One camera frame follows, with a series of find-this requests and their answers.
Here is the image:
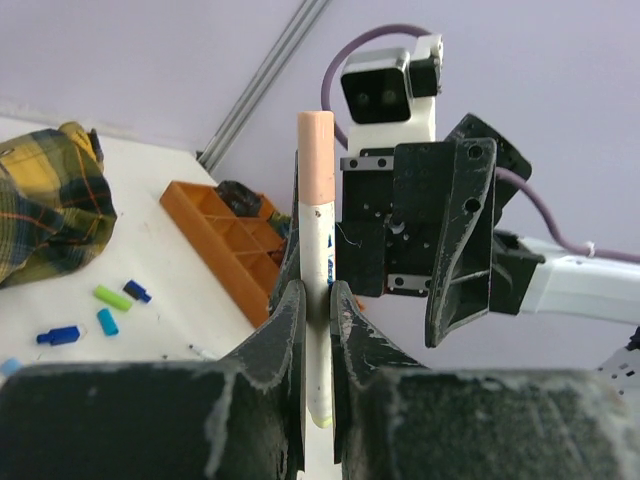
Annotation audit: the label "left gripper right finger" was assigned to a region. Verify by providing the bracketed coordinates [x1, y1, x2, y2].
[330, 281, 639, 479]

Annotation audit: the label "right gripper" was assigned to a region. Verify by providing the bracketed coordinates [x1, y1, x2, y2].
[268, 138, 497, 348]

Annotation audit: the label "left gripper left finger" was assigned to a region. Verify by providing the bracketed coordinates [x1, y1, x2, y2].
[1, 280, 306, 479]

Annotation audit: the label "peach cap marker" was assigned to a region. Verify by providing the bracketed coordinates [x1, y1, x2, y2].
[297, 111, 336, 428]

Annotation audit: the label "teal pen cap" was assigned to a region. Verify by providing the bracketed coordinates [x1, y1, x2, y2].
[96, 308, 119, 337]

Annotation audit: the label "green pen cap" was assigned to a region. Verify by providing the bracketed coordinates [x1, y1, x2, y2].
[93, 285, 133, 312]

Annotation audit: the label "blue eraser marker cap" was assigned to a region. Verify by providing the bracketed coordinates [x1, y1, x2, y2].
[36, 325, 81, 346]

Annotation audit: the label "light blue pen cap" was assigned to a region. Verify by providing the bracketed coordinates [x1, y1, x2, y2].
[0, 357, 23, 377]

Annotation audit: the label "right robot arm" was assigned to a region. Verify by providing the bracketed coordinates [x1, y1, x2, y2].
[278, 114, 639, 348]

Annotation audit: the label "teal yellow rolled sock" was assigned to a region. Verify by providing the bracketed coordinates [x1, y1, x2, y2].
[268, 211, 291, 239]

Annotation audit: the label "orange compartment tray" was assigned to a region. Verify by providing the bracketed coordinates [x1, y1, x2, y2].
[160, 181, 284, 327]

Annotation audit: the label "black rolled sock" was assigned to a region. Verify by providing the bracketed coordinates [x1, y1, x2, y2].
[215, 180, 263, 217]

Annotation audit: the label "yellow plaid cloth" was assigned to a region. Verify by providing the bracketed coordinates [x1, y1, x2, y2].
[1, 122, 117, 288]

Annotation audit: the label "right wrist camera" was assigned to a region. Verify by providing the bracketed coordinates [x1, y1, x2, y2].
[340, 34, 443, 155]

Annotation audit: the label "right aluminium frame post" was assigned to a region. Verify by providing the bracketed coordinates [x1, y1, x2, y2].
[197, 0, 331, 174]

